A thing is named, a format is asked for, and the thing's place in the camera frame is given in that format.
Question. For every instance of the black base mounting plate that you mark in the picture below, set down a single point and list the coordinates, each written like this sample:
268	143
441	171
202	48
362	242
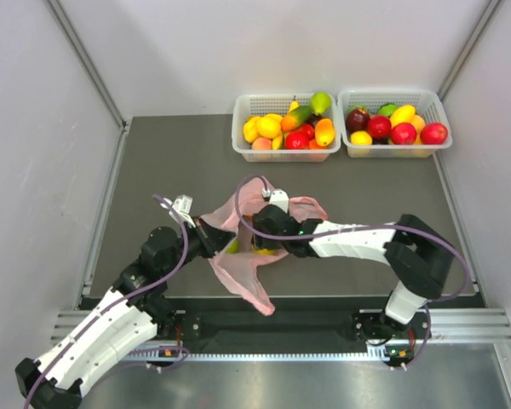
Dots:
231	322

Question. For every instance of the yellow mango right basket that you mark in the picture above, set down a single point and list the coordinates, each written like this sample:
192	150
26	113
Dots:
404	114

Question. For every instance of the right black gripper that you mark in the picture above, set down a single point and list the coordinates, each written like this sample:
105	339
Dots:
266	244

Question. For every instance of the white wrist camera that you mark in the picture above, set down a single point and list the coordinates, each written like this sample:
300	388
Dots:
181	210
276	197

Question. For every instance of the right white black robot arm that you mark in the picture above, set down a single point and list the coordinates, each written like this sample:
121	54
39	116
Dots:
419	257

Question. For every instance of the yellow mango from bag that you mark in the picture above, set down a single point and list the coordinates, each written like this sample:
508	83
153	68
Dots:
264	251

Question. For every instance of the green lime in bag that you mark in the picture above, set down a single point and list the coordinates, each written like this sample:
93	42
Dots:
233	247

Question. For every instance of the red apple front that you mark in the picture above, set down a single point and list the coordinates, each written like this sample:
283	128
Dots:
403	134

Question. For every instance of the green pear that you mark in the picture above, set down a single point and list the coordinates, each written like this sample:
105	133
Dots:
320	102

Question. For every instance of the dark red apple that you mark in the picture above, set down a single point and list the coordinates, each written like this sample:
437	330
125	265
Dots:
357	119

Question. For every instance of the red apple middle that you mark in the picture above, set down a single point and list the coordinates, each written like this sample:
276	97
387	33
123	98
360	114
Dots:
379	127

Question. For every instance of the red apple left basket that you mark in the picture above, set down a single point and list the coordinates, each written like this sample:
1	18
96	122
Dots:
297	140

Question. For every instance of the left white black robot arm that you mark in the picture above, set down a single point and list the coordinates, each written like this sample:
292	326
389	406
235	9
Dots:
132	312

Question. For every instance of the yellow lemon basket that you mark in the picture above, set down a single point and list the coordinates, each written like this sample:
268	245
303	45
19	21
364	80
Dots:
361	138
268	127

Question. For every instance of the green orange mango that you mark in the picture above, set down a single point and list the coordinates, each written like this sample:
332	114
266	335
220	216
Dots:
295	118

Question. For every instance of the yellow lemon right basket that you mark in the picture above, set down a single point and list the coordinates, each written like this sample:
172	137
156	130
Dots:
361	138

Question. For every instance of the grey slotted cable duct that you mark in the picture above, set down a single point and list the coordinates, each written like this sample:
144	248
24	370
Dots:
165	353

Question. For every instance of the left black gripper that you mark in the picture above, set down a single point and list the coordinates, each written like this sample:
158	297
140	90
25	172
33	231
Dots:
213	239

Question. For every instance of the white plastic basket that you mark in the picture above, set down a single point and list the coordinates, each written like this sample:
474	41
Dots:
304	127
429	109

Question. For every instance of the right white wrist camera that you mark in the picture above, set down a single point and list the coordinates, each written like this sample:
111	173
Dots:
276	197

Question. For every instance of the right white plastic basket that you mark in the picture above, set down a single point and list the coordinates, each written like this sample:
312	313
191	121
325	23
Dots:
429	109

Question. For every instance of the left white plastic basket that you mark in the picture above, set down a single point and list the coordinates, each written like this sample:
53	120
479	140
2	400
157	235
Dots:
304	127

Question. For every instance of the pink plastic bag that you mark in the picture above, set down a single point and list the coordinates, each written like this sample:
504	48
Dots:
238	271

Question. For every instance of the yellow lemon left basket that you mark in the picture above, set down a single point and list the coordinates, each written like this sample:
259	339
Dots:
268	127

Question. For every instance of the red apple far right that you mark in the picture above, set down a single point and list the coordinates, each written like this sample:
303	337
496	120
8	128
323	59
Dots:
434	134

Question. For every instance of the peach fruit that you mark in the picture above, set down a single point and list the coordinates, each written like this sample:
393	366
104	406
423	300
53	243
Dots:
261	144

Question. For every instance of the orange yellow mango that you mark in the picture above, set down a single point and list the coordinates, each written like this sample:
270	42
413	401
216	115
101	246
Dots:
324	132

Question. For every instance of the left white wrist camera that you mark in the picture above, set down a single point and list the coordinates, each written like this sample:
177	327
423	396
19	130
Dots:
181	210

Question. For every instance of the yellow lemon far left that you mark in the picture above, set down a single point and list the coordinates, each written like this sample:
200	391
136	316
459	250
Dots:
250	131

